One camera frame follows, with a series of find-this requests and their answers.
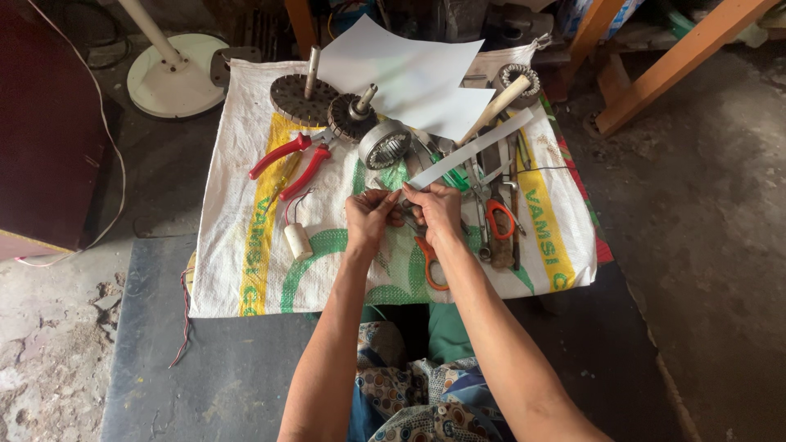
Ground white cable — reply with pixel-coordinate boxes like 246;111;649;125
15;0;128;268

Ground red handled pliers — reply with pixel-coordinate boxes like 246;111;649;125
248;128;337;202

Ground white woven sack mat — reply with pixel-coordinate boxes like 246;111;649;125
189;42;598;319

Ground heap of workshop clutter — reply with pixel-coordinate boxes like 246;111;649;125
310;0;575;53

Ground dark motor rotor with shaft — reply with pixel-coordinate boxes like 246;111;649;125
327;83;379;144

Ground orange wooden bench frame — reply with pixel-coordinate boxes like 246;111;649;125
562;0;779;138

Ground person's left hand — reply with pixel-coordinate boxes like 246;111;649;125
345;188;404;249

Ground white fan stand base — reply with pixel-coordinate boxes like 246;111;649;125
117;0;230;120

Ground large white paper sheet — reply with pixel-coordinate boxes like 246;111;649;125
316;14;486;115

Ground thin dark screwdriver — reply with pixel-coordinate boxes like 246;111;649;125
508;138;523;271

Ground grey metal plate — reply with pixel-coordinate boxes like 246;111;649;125
210;47;263;88

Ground steel wrench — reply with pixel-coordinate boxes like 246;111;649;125
463;156;493;264

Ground wooden handled hammer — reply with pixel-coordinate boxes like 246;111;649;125
439;75;532;151

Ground green handled screwdriver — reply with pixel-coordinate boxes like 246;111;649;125
424;138;471;192

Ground white paper strip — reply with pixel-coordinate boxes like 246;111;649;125
405;108;535;191

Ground small stator with copper winding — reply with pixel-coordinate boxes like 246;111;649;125
493;63;542;110

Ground patterned garment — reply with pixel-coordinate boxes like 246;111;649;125
347;320;518;442

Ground red and black wire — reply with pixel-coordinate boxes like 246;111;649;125
168;267;196;370

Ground white capacitor with red wires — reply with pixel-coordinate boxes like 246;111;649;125
283;187;316;262

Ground orange wooden post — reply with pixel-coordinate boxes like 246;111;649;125
284;0;319;60

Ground person's right hand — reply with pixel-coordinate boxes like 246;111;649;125
402;182;465;246

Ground yellow handled screwdriver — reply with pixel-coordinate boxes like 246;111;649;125
265;150;305;211

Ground grey metal sheet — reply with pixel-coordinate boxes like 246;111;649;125
101;236;684;442

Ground maroon cabinet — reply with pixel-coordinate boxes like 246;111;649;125
0;0;124;262

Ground silver motor stator ring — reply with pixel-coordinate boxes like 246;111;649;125
358;119;413;171

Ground orange handled scissors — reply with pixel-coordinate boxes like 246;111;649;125
402;212;451;292
473;153;518;241

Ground flat rotor disc with shaft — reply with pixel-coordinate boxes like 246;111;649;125
269;44;340;129

